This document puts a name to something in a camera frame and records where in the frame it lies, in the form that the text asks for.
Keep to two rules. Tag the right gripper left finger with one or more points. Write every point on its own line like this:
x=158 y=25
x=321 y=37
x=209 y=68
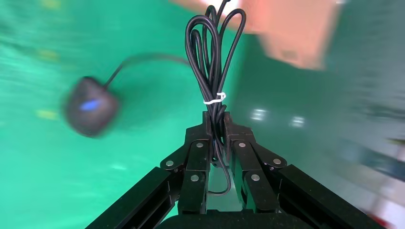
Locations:
x=197 y=158

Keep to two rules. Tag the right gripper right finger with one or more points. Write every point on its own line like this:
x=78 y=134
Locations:
x=246 y=158

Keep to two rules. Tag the orange cardboard box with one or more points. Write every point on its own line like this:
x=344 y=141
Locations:
x=294 y=31

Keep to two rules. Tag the white twist tie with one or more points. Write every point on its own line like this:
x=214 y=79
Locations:
x=210 y=101

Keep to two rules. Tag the green table mat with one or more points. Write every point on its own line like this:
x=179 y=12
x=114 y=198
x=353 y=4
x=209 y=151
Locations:
x=47 y=189

